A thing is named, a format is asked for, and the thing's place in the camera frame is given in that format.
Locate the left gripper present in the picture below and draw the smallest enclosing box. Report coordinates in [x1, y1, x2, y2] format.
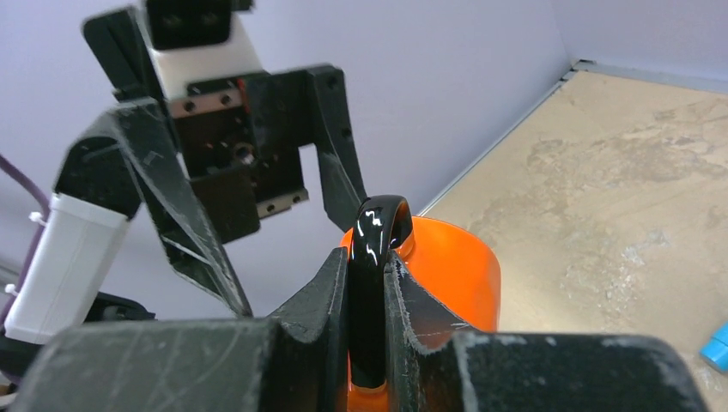
[54, 1, 367, 318]

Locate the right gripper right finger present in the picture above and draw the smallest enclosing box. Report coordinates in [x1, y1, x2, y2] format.
[384, 254, 708, 411]

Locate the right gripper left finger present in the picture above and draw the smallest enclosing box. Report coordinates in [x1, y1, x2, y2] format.
[11, 247, 348, 411]

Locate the orange mug black handle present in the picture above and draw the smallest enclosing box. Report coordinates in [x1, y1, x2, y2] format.
[342, 195, 501, 411]

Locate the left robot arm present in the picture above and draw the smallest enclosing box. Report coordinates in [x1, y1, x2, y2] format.
[1, 1, 366, 381]

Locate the blue cylinder tube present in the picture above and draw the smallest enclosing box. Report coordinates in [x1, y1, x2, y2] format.
[700, 323, 727, 373]

